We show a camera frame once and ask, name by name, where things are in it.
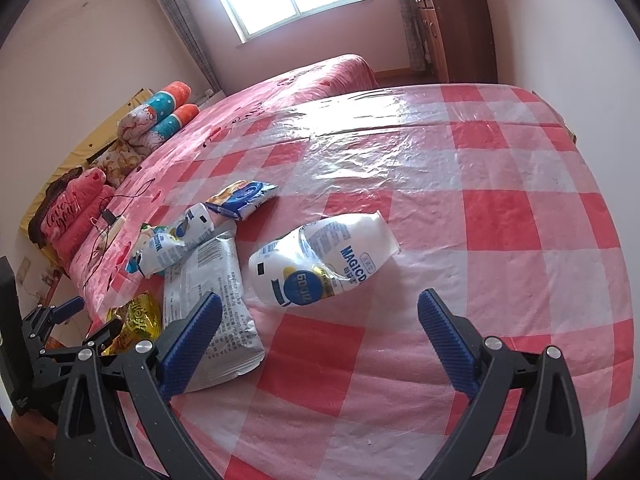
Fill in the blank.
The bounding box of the crumpled blue white pouch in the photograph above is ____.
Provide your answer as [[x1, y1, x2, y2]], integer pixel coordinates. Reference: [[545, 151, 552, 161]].
[[127, 202, 216, 277]]

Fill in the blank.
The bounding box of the brown cardboard sheet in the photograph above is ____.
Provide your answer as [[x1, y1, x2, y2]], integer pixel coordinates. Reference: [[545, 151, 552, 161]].
[[532, 89, 576, 143]]

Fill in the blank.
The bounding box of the brown wooden cabinet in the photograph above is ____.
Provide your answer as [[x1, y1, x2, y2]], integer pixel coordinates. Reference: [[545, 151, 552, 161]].
[[405, 0, 498, 85]]

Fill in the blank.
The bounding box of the rolled cartoon print bolster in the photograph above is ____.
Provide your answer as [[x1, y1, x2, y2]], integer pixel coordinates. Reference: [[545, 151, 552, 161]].
[[118, 81, 192, 141], [135, 104, 200, 153]]

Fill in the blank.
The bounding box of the red white checked plastic cloth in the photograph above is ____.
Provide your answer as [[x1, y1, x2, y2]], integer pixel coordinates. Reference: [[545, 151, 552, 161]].
[[115, 82, 631, 480]]

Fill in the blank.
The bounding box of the thin black cable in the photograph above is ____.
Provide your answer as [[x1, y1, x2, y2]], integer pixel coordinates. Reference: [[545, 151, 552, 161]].
[[82, 177, 156, 291]]

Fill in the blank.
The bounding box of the white plastic pouch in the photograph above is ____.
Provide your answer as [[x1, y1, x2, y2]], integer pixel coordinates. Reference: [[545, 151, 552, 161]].
[[248, 210, 401, 309]]

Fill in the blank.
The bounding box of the yellow snack packet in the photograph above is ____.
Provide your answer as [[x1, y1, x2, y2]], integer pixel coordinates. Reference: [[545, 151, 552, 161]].
[[106, 294, 163, 356]]

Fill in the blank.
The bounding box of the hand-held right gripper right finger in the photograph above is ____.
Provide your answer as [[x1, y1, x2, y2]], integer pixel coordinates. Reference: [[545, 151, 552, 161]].
[[417, 288, 587, 480]]

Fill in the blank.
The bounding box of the white power strip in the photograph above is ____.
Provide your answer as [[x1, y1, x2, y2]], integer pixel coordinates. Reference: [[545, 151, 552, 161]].
[[95, 217, 126, 253]]

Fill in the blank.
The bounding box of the beige floral pillow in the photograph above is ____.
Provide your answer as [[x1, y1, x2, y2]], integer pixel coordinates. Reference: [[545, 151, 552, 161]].
[[87, 140, 146, 186]]

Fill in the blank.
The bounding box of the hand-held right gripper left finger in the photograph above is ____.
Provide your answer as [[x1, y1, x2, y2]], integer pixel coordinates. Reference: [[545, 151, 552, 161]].
[[54, 291, 224, 480]]

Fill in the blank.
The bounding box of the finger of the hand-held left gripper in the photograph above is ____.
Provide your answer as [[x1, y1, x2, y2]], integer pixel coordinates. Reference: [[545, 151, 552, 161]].
[[20, 296, 86, 356], [31, 320, 126, 378]]

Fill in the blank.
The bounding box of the blue tissue pack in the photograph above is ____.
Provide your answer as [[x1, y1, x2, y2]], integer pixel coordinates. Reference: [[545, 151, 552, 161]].
[[206, 180, 279, 222]]

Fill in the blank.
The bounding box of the grey patterned curtain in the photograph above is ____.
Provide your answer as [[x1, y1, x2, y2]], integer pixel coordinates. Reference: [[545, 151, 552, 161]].
[[395, 0, 431, 73]]

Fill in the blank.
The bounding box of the bed with pink sheet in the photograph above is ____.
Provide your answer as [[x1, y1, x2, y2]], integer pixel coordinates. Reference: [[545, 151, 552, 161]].
[[67, 53, 381, 321]]

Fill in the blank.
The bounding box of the silver wipes packet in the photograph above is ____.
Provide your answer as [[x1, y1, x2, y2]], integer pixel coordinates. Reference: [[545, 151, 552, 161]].
[[162, 232, 266, 393]]

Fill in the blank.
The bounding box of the pink folded quilt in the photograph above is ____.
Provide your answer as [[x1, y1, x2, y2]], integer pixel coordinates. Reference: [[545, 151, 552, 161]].
[[27, 167, 117, 261]]

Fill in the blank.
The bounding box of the grey checked curtain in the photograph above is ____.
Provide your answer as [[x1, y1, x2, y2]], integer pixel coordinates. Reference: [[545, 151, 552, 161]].
[[150, 0, 223, 96]]

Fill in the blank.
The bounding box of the person's left hand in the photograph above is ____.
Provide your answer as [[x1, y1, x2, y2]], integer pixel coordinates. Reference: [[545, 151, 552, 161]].
[[10, 407, 57, 480]]

